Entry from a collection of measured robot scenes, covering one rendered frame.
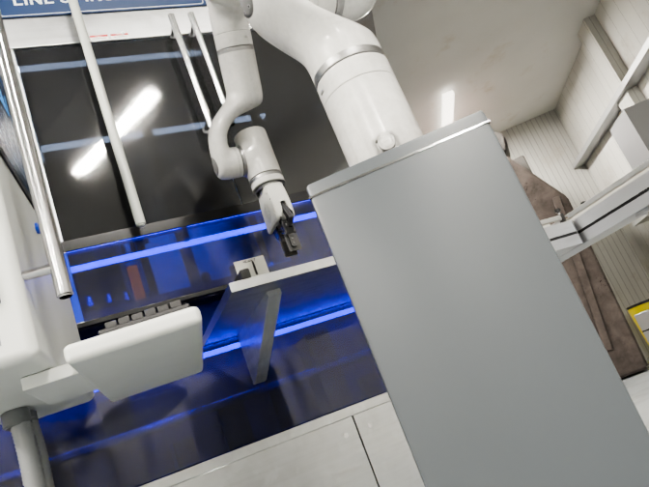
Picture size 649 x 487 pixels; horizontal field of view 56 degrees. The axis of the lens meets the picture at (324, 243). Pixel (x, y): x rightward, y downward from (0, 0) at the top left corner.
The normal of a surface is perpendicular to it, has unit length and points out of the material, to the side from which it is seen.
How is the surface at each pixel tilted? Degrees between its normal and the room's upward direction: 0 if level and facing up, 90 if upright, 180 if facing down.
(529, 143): 90
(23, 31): 90
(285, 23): 126
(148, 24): 90
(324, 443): 90
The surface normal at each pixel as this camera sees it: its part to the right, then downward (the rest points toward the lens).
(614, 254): -0.18, -0.23
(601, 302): -0.36, -0.14
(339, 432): 0.30, -0.40
